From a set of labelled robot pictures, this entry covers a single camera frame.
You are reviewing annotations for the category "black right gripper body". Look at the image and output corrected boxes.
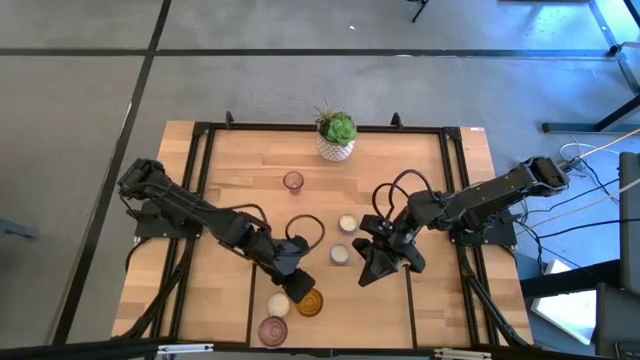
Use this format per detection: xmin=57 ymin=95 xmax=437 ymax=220
xmin=351 ymin=234 xmax=427 ymax=264

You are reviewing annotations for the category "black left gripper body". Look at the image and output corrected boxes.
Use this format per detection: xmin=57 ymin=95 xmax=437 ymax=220
xmin=249 ymin=232 xmax=312 ymax=282

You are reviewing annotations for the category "amber ribbed glass candle holder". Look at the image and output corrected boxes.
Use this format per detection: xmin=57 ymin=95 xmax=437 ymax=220
xmin=296 ymin=288 xmax=325 ymax=318

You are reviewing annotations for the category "small purple glass candle holder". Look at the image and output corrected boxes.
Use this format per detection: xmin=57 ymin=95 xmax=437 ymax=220
xmin=282 ymin=170 xmax=305 ymax=196

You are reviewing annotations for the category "succulent in white pot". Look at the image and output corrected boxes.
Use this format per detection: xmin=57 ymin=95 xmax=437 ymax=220
xmin=313 ymin=98 xmax=359 ymax=164

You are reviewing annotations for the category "black bar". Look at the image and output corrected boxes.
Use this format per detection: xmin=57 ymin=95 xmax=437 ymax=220
xmin=519 ymin=258 xmax=621 ymax=300

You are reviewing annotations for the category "white panel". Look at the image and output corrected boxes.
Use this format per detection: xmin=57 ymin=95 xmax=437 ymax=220
xmin=529 ymin=259 xmax=599 ymax=346

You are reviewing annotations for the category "grey box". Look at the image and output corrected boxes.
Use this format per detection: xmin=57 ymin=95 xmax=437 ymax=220
xmin=594 ymin=283 xmax=640 ymax=359

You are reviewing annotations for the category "grey upright panel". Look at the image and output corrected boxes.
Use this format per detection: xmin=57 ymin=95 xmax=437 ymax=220
xmin=618 ymin=151 xmax=640 ymax=296

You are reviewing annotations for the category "black stand leg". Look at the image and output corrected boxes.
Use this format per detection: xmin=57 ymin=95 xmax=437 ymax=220
xmin=407 ymin=0 xmax=431 ymax=24

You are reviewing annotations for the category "grey floor object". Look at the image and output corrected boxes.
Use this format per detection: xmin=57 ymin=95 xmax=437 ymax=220
xmin=0 ymin=217 xmax=41 ymax=241

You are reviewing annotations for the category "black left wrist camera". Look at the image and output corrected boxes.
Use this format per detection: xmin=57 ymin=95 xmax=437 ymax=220
xmin=273 ymin=236 xmax=311 ymax=261

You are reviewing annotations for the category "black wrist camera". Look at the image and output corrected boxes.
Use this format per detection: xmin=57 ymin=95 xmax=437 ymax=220
xmin=360 ymin=214 xmax=402 ymax=240
xmin=273 ymin=236 xmax=311 ymax=261

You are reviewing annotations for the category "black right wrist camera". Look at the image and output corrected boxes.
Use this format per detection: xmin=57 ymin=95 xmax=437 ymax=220
xmin=360 ymin=214 xmax=402 ymax=240

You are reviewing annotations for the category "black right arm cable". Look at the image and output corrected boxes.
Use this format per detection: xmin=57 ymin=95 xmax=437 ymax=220
xmin=370 ymin=168 xmax=442 ymax=222

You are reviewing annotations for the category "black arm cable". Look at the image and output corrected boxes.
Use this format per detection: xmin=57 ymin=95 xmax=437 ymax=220
xmin=219 ymin=201 xmax=327 ymax=254
xmin=370 ymin=168 xmax=442 ymax=222

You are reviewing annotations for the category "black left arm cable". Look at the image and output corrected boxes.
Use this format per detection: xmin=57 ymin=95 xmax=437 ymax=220
xmin=219 ymin=201 xmax=327 ymax=254

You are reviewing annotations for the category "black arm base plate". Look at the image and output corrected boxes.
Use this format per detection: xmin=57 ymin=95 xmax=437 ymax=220
xmin=446 ymin=197 xmax=519 ymax=247
xmin=133 ymin=199 xmax=207 ymax=240

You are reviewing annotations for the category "black cable sleeve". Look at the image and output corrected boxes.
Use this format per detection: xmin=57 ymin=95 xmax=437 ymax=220
xmin=119 ymin=237 xmax=196 ymax=341
xmin=457 ymin=244 xmax=531 ymax=349

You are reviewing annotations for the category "silver metal bracket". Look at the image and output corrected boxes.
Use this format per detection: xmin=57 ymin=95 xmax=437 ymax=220
xmin=156 ymin=342 xmax=215 ymax=357
xmin=433 ymin=347 xmax=494 ymax=360

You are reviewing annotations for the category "black aluminium table frame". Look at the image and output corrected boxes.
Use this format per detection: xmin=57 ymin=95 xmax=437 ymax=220
xmin=149 ymin=110 xmax=501 ymax=350

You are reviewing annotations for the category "beige cable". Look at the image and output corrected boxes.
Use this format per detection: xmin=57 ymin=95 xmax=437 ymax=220
xmin=514 ymin=175 xmax=640 ymax=236

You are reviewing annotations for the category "black floor cable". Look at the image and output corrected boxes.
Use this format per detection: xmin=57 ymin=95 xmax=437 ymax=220
xmin=514 ymin=159 xmax=640 ymax=242

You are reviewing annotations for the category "white coiled cable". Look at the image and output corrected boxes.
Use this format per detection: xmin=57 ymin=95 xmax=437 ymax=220
xmin=558 ymin=141 xmax=601 ymax=162

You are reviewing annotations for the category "black front frame beam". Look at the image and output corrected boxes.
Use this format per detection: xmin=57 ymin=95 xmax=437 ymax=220
xmin=0 ymin=337 xmax=640 ymax=360

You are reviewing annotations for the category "black desk frame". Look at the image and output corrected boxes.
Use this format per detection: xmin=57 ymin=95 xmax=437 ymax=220
xmin=542 ymin=0 xmax=640 ymax=135

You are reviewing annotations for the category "yellow cable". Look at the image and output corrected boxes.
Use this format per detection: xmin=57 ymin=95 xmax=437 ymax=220
xmin=579 ymin=127 xmax=640 ymax=159

